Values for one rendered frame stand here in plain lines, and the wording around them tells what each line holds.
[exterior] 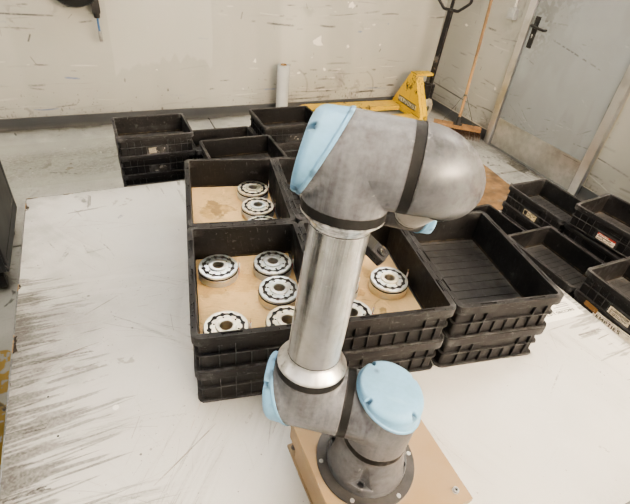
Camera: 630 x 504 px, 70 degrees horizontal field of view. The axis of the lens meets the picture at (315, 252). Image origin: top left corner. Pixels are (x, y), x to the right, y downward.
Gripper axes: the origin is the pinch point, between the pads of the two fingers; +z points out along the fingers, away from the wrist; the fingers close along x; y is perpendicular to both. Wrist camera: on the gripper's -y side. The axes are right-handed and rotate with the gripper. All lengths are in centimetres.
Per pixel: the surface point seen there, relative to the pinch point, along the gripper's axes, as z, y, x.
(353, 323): -7.4, -10.9, 20.3
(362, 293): 2.0, -5.4, 0.1
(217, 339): -7.4, 10.3, 40.1
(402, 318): -7.1, -19.4, 12.3
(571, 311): 15, -60, -45
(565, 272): 47, -65, -119
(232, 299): 2.0, 21.1, 21.5
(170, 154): 37, 142, -80
